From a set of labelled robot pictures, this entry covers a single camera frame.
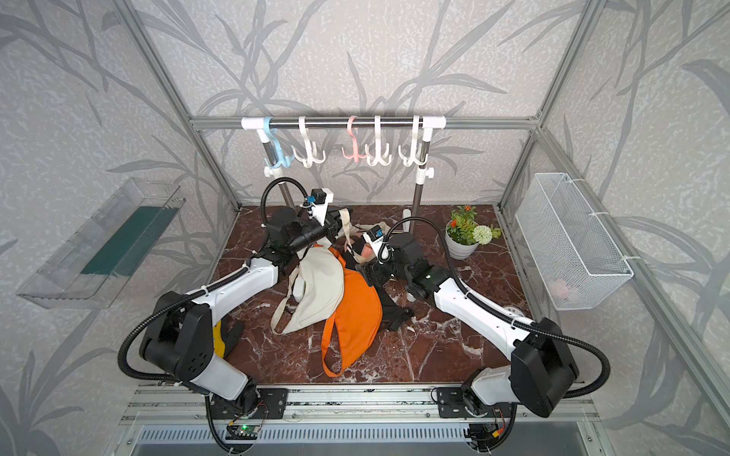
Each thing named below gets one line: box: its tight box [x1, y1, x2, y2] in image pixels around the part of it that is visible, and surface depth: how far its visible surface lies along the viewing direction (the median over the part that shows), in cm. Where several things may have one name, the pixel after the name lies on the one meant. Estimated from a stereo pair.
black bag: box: [373, 281, 414, 331], surface depth 91 cm
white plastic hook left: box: [291, 115, 327, 169], surface depth 71 cm
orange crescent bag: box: [313, 245, 384, 378], surface depth 87 cm
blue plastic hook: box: [264, 115, 295, 169], surface depth 71 cm
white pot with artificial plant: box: [444, 205, 502, 260], surface depth 96 cm
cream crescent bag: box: [270, 241, 346, 335], surface depth 91 cm
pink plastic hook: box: [341, 114, 368, 164], surface depth 71 cm
